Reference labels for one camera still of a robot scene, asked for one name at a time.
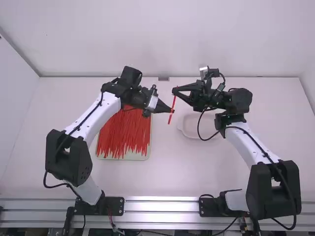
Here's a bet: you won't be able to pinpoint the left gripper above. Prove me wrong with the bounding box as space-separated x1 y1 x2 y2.
120 85 173 118

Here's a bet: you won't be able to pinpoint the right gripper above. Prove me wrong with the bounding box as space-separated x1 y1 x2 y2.
171 79 232 112

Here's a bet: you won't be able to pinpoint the orange cable tie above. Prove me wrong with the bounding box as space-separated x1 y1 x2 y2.
167 95 177 125

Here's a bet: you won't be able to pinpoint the pale tray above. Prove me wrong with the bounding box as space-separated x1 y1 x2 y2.
94 105 155 162

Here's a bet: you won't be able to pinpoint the white dish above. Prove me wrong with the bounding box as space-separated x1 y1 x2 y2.
176 113 222 141

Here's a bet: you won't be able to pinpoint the silver rails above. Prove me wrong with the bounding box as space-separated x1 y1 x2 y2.
0 196 315 228

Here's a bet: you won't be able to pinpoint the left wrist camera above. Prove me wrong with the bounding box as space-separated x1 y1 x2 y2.
147 94 159 111

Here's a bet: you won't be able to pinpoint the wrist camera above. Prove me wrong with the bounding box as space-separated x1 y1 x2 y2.
198 65 211 80
147 94 159 111

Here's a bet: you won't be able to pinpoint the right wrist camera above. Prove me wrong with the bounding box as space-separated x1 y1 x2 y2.
198 65 211 80

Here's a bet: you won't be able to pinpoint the black cable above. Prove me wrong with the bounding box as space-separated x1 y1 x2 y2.
270 212 299 231
216 71 226 93
43 170 79 197
197 107 223 142

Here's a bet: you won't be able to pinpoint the row of orange cable ties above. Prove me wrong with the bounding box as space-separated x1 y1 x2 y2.
96 104 152 158

